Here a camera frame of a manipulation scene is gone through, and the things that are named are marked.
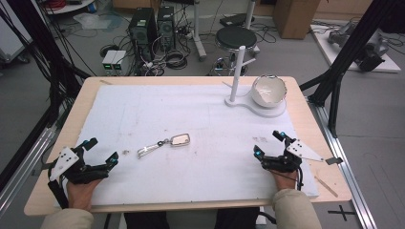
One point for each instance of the person's left hand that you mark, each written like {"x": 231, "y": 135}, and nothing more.
{"x": 81, "y": 194}

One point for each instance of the small grey tab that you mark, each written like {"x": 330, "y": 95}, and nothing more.
{"x": 334, "y": 160}

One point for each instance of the slim black computer tower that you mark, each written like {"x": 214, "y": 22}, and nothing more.
{"x": 166, "y": 27}

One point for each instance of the grey and black robot part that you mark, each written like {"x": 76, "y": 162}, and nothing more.
{"x": 366, "y": 47}

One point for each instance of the person's legs dark trousers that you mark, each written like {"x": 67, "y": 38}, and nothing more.
{"x": 191, "y": 220}

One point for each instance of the brown cardboard box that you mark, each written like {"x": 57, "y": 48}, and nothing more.
{"x": 294, "y": 17}

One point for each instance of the white floor board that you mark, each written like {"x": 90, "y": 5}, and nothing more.
{"x": 388, "y": 65}

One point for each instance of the small metal debris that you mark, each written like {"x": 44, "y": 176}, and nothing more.
{"x": 126, "y": 152}

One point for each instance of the large black computer tower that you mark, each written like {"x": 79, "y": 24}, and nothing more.
{"x": 142, "y": 30}

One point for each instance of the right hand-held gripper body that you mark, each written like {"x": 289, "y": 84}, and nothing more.
{"x": 294, "y": 156}

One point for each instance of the black metal frame strut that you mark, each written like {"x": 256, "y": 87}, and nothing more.
{"x": 345, "y": 54}

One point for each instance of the white foam board mat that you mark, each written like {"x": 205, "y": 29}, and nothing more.
{"x": 191, "y": 171}

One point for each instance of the white table leg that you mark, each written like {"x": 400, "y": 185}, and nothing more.
{"x": 198, "y": 35}

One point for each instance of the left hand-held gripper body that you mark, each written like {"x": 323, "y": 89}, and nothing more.
{"x": 79, "y": 170}

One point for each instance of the white stand with pole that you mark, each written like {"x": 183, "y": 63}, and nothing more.
{"x": 237, "y": 76}

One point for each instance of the white cracked round bowl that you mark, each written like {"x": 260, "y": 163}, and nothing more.
{"x": 269, "y": 92}

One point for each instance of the aluminium rail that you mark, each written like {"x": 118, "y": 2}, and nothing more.
{"x": 19, "y": 171}
{"x": 345, "y": 165}

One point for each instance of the person's right hand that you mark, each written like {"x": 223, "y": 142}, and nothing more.
{"x": 286, "y": 180}

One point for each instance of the white power supply box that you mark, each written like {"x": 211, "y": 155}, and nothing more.
{"x": 118, "y": 61}
{"x": 109, "y": 60}

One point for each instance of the black round stool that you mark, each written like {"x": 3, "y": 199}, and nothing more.
{"x": 236, "y": 37}

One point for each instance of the thin wooden stick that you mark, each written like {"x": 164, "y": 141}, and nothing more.
{"x": 326, "y": 187}

